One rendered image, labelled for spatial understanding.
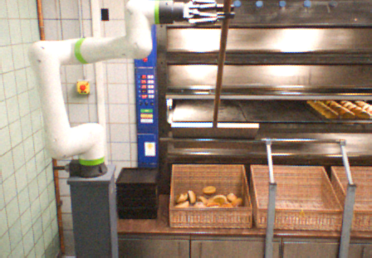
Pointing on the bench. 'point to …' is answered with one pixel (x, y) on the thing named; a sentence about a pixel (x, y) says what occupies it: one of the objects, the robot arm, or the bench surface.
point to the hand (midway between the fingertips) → (225, 12)
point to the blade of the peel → (213, 134)
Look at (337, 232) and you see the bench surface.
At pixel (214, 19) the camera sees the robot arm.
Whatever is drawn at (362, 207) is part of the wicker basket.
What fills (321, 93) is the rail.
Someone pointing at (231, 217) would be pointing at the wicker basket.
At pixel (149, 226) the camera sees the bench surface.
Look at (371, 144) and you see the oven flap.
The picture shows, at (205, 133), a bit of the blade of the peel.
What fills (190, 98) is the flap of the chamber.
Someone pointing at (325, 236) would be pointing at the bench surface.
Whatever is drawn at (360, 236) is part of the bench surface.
